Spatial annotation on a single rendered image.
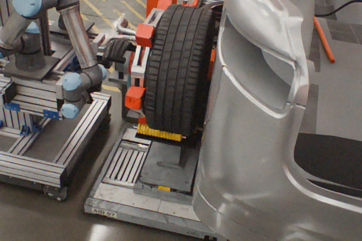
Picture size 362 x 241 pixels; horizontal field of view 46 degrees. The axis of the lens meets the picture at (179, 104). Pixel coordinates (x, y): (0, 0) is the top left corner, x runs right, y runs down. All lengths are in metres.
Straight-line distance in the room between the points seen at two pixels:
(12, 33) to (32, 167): 0.89
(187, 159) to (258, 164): 1.46
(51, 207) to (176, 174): 0.76
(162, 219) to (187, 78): 0.91
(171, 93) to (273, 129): 0.90
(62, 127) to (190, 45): 1.24
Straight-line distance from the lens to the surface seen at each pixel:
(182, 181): 2.46
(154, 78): 1.90
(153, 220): 2.45
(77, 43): 1.88
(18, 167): 2.58
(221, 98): 1.16
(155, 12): 2.19
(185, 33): 1.93
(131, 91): 1.96
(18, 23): 1.92
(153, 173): 2.48
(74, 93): 1.84
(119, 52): 2.02
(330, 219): 1.23
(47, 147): 2.70
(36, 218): 2.60
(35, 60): 2.24
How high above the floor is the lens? 1.99
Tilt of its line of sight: 36 degrees down
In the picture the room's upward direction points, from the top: 7 degrees clockwise
